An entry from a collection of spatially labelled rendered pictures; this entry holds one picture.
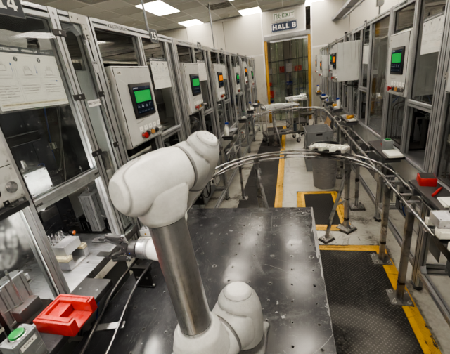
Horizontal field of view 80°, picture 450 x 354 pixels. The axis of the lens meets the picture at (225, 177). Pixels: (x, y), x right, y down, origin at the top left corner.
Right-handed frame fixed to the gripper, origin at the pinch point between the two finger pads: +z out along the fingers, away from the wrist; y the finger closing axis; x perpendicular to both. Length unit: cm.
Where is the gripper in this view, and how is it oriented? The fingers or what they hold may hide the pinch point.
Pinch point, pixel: (100, 247)
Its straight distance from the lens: 142.1
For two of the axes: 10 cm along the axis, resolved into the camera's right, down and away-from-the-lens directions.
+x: -2.2, 3.7, -9.0
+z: -9.7, 0.4, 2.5
